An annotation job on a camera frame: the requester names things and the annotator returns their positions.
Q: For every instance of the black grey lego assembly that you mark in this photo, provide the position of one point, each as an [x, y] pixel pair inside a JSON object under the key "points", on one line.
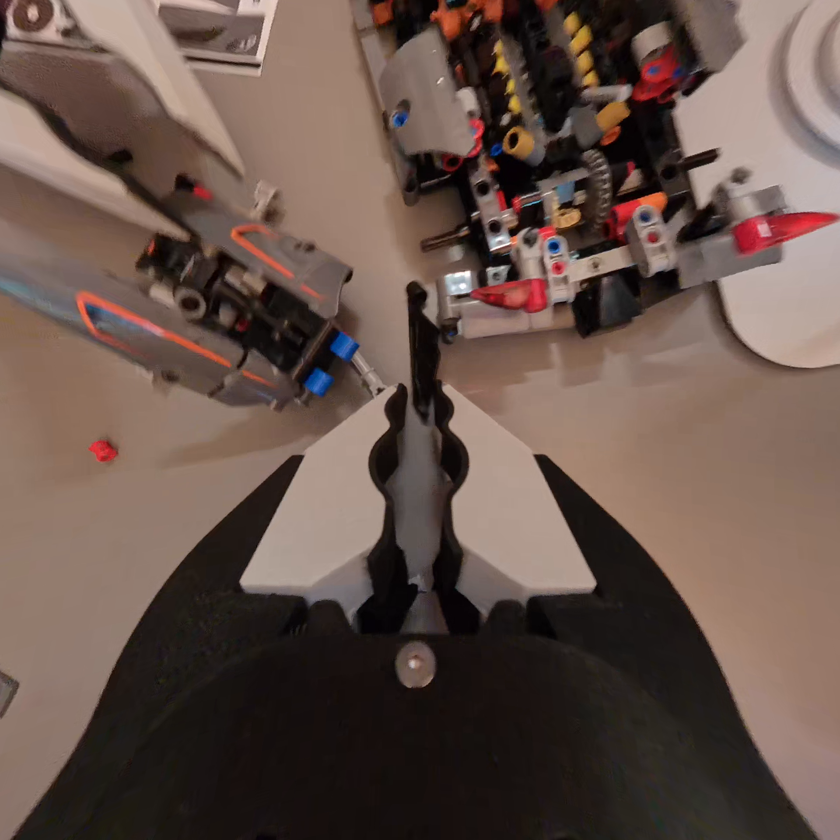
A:
{"points": [[262, 302]]}

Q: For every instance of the flat grey orange striped tile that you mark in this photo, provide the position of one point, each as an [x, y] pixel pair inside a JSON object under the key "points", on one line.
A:
{"points": [[5, 692]]}

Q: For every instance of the dark grey lego wing panel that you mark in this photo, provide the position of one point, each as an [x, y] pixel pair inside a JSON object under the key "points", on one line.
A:
{"points": [[131, 334]]}

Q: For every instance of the small red lego piece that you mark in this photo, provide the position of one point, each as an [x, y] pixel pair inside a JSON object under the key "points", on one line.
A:
{"points": [[103, 451]]}

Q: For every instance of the large lego car chassis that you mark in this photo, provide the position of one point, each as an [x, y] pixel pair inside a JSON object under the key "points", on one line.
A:
{"points": [[558, 131]]}

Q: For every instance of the lego sticker sheet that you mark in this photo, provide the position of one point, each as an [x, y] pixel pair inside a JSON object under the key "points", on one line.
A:
{"points": [[223, 33]]}

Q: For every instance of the black lego fin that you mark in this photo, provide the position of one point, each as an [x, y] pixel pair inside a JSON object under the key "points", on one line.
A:
{"points": [[423, 354]]}

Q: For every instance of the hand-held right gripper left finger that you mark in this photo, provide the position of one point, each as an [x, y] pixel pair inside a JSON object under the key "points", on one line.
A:
{"points": [[308, 525]]}

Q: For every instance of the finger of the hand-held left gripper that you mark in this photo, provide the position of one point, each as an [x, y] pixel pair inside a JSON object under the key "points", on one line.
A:
{"points": [[52, 164], [170, 65]]}

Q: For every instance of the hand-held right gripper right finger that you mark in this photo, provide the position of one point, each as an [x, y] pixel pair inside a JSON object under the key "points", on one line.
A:
{"points": [[525, 525]]}

